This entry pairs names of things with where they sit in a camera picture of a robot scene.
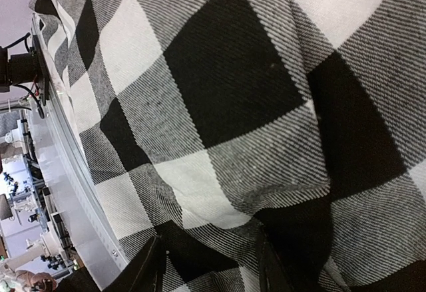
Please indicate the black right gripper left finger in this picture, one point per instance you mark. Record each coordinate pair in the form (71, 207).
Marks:
(143, 273)

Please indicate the black white plaid shirt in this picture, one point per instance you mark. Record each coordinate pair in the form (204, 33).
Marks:
(204, 121)

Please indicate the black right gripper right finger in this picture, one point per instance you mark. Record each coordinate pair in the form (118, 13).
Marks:
(272, 276)

